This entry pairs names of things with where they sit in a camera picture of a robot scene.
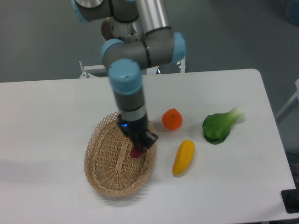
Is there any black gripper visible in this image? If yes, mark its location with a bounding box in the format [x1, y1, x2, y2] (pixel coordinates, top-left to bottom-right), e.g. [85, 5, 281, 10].
[118, 114, 158, 152]

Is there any purple sweet potato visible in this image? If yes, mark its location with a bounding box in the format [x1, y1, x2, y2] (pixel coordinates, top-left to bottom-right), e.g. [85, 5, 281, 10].
[130, 145, 143, 159]

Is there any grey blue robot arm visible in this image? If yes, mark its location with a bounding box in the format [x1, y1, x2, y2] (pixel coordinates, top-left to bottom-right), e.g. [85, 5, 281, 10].
[72, 0, 186, 153]

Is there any woven wicker basket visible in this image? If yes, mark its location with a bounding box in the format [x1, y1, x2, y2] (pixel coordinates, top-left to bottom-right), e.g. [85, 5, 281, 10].
[84, 112, 157, 197]

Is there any orange tangerine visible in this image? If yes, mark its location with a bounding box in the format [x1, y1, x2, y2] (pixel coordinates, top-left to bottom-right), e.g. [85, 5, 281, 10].
[162, 108, 183, 130]

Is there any yellow mango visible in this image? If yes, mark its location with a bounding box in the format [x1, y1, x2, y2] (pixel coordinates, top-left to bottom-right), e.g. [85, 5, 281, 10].
[172, 140, 195, 177]

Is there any green bok choy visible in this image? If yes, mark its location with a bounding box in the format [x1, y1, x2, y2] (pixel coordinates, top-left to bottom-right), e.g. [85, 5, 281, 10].
[202, 107, 245, 145]

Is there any black device at table edge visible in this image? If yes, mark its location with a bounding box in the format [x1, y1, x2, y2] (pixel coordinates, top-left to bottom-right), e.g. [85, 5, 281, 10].
[281, 189, 299, 214]

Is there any white furniture leg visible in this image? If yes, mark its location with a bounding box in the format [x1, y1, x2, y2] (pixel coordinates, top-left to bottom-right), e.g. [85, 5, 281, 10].
[275, 79, 299, 124]

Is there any blue object in corner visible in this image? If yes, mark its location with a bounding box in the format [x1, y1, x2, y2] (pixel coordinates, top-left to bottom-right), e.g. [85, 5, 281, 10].
[286, 0, 299, 26]

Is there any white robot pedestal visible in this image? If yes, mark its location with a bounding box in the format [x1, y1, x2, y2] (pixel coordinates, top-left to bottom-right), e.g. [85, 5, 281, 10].
[101, 17, 144, 43]

